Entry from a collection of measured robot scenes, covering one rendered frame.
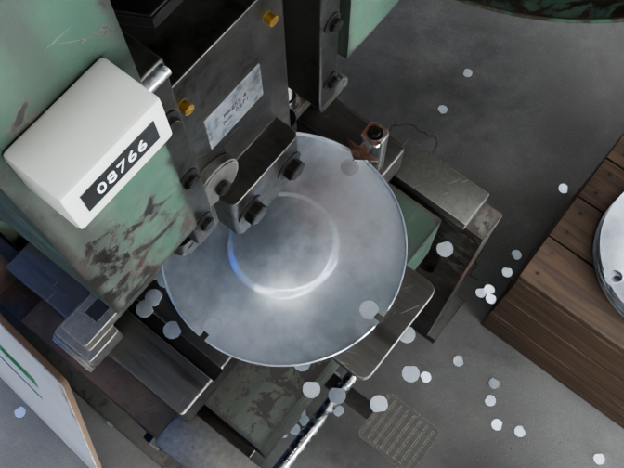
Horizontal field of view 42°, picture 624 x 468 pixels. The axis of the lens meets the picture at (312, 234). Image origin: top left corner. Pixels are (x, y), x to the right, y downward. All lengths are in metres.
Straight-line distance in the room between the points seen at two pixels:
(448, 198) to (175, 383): 0.45
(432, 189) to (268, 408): 0.37
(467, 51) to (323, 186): 1.10
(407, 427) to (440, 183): 0.55
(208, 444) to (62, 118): 0.70
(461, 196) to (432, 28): 0.96
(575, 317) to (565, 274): 0.07
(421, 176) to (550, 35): 1.01
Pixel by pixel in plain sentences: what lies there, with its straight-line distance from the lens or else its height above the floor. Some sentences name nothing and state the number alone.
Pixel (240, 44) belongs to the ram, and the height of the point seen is 1.14.
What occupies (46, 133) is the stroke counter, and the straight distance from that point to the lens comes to 0.41.
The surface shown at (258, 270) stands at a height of 0.79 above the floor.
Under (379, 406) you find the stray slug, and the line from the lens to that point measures 1.04.
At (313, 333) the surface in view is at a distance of 0.92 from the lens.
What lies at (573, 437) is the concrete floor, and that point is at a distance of 1.77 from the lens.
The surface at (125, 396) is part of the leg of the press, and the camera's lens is 1.10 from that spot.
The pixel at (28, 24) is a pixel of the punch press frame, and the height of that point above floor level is 1.39.
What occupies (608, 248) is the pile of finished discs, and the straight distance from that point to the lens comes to 1.45.
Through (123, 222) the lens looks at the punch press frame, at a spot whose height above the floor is 1.17.
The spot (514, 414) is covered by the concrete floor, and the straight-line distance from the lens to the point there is 1.74.
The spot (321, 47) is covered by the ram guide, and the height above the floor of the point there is 1.10.
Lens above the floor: 1.68
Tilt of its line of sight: 70 degrees down
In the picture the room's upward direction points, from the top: 1 degrees counter-clockwise
